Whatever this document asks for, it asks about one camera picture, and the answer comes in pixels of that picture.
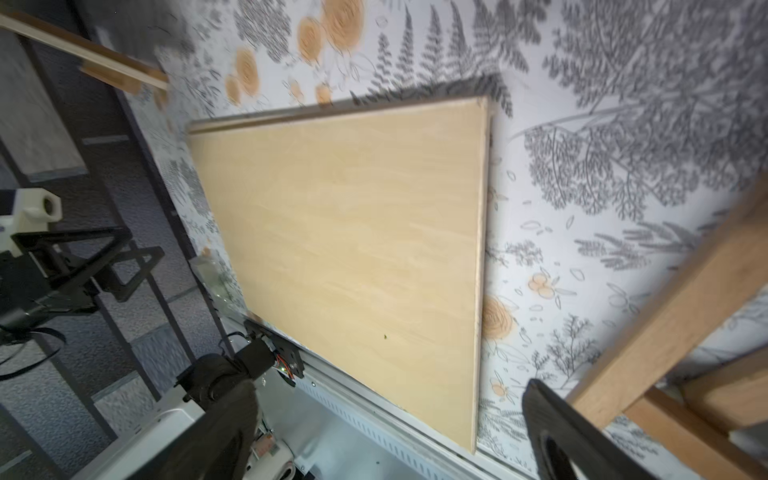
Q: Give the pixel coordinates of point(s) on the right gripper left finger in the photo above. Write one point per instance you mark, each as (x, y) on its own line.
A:
(217, 446)

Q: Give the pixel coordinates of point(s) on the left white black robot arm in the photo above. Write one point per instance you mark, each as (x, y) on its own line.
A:
(198, 388)

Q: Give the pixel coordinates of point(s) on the plywood board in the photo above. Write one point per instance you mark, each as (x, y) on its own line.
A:
(77, 46)
(361, 234)

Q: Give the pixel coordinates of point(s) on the floral table mat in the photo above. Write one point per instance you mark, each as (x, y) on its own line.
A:
(623, 131)

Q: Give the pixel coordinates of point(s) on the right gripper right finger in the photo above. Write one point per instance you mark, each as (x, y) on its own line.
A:
(565, 443)

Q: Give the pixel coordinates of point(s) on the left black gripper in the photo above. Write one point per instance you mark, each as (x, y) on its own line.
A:
(27, 298)

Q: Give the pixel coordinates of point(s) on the aluminium rail base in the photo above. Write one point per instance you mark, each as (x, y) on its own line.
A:
(338, 428)

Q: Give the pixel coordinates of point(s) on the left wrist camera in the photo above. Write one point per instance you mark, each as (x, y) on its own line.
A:
(26, 210)

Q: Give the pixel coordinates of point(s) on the wooden easel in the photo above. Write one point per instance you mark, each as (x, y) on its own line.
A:
(111, 77)
(692, 370)

